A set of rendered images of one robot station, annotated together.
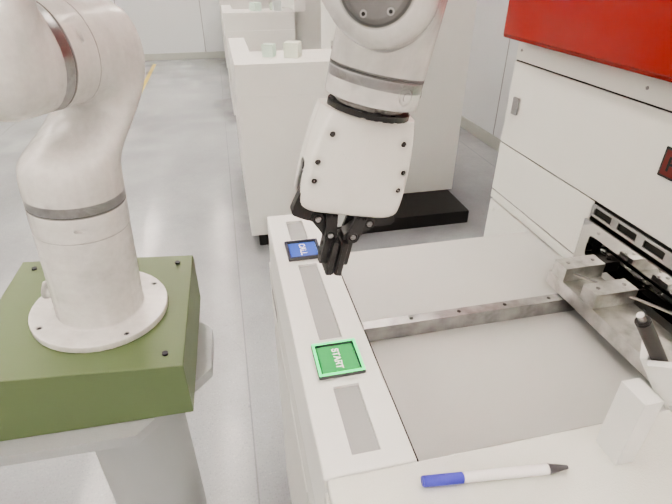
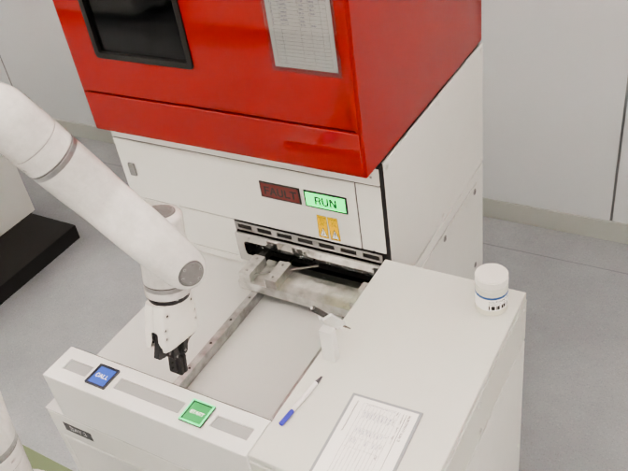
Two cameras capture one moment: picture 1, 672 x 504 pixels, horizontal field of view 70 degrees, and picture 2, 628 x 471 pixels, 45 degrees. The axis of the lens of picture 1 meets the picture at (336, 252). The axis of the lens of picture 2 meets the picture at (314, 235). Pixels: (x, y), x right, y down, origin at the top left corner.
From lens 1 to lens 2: 1.05 m
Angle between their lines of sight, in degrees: 35
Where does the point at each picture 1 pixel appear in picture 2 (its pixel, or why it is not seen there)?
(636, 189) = (255, 206)
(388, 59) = not seen: hidden behind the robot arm
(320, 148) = (164, 325)
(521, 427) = (289, 378)
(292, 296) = (134, 406)
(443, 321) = (206, 355)
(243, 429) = not seen: outside the picture
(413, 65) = not seen: hidden behind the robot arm
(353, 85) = (171, 294)
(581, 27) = (167, 126)
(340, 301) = (163, 387)
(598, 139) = (214, 182)
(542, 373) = (278, 344)
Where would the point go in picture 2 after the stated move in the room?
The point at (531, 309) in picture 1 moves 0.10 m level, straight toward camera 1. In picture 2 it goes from (245, 311) to (257, 335)
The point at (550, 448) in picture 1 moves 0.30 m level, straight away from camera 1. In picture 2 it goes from (311, 375) to (283, 286)
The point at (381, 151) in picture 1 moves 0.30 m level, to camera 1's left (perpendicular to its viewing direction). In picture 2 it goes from (185, 308) to (46, 415)
